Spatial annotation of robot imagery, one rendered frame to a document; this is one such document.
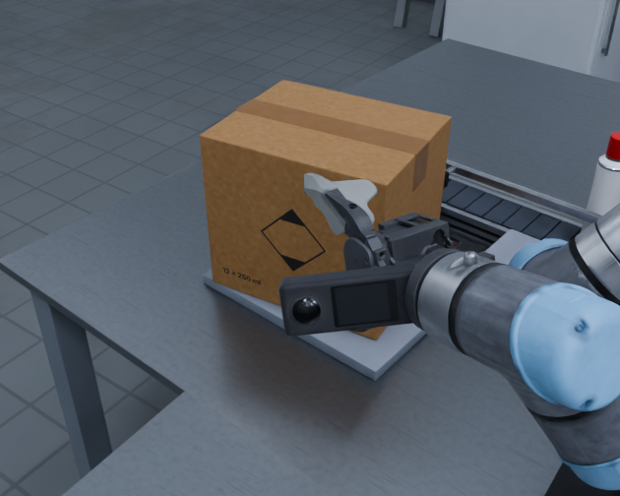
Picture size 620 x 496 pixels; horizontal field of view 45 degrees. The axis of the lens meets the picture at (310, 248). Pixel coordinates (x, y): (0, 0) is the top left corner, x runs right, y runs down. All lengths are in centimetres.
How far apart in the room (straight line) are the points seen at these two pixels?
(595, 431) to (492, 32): 333
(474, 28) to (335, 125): 275
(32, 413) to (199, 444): 133
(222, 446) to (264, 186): 36
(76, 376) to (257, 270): 52
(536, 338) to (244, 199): 70
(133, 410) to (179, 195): 89
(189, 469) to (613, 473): 57
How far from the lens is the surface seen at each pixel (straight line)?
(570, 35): 368
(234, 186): 112
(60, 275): 137
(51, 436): 226
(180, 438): 105
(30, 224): 315
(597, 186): 130
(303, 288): 61
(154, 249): 139
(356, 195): 72
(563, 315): 50
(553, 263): 68
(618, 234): 66
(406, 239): 66
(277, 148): 107
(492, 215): 141
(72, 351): 152
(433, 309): 58
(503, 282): 54
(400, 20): 507
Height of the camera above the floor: 161
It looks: 35 degrees down
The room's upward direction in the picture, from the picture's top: straight up
